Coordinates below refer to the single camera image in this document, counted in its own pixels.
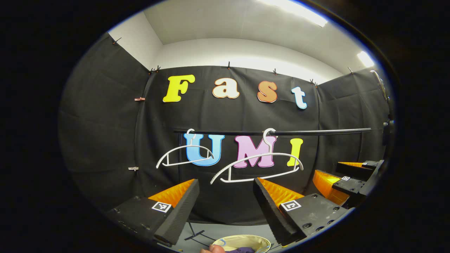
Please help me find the long ceiling light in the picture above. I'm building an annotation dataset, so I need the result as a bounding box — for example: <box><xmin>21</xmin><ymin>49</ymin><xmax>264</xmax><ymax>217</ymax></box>
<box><xmin>260</xmin><ymin>0</ymin><xmax>329</xmax><ymax>28</ymax></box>

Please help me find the small white plastic hanger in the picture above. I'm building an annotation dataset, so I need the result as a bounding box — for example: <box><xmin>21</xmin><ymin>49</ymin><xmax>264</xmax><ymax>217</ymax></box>
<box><xmin>156</xmin><ymin>129</ymin><xmax>215</xmax><ymax>169</ymax></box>

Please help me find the black metal clothes rack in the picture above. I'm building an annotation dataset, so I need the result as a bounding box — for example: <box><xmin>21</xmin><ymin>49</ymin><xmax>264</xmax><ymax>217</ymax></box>
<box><xmin>173</xmin><ymin>127</ymin><xmax>372</xmax><ymax>246</ymax></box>

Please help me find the row of black cloth clips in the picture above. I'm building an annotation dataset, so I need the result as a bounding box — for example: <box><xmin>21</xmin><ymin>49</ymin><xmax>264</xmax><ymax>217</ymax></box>
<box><xmin>112</xmin><ymin>37</ymin><xmax>354</xmax><ymax>87</ymax></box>

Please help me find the black backdrop cloth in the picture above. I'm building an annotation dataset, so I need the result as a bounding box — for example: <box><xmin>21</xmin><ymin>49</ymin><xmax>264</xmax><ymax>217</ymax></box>
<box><xmin>58</xmin><ymin>32</ymin><xmax>392</xmax><ymax>225</ymax></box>

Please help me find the cream fabric laundry hamper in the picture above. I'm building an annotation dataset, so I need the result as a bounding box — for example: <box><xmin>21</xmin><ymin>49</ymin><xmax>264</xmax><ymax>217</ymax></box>
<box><xmin>212</xmin><ymin>235</ymin><xmax>272</xmax><ymax>253</ymax></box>

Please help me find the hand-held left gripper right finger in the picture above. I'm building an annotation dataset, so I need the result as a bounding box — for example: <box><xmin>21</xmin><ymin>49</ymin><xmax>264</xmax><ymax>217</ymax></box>
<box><xmin>253</xmin><ymin>177</ymin><xmax>352</xmax><ymax>246</ymax></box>

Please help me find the large white plastic hanger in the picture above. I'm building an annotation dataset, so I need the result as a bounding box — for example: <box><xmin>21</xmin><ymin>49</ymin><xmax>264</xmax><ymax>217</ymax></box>
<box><xmin>210</xmin><ymin>128</ymin><xmax>304</xmax><ymax>185</ymax></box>

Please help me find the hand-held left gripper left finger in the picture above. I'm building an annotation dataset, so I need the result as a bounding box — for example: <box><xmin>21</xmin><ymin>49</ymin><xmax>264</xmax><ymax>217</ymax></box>
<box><xmin>105</xmin><ymin>179</ymin><xmax>200</xmax><ymax>246</ymax></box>

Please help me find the short ceiling light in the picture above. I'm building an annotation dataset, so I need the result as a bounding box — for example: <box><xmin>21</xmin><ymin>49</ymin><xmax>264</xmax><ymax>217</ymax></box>
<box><xmin>357</xmin><ymin>51</ymin><xmax>375</xmax><ymax>68</ymax></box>

